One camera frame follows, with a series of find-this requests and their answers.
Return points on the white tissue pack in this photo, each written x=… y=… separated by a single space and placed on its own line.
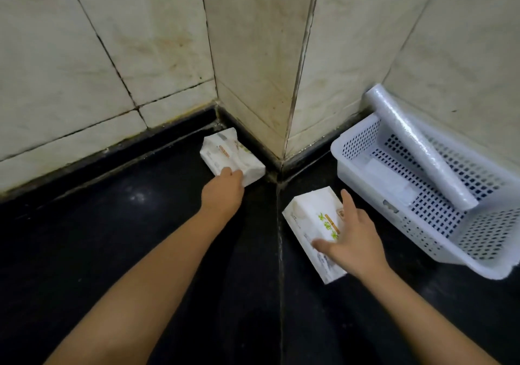
x=313 y=218
x=227 y=153

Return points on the white perforated plastic basket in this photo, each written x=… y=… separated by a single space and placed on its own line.
x=467 y=234

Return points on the roll of clear plastic wrap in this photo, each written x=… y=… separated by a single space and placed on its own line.
x=418 y=145

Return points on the person's left fingers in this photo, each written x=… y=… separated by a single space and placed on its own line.
x=233 y=175

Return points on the person's right thumb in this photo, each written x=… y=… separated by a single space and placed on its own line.
x=325 y=246

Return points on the person's left forearm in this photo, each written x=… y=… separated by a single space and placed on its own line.
x=154 y=279

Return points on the person's left hand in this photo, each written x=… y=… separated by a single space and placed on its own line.
x=221 y=194

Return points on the person's right forearm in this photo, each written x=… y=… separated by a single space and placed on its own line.
x=422 y=324

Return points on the person's right hand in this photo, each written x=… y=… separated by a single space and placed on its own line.
x=359 y=247

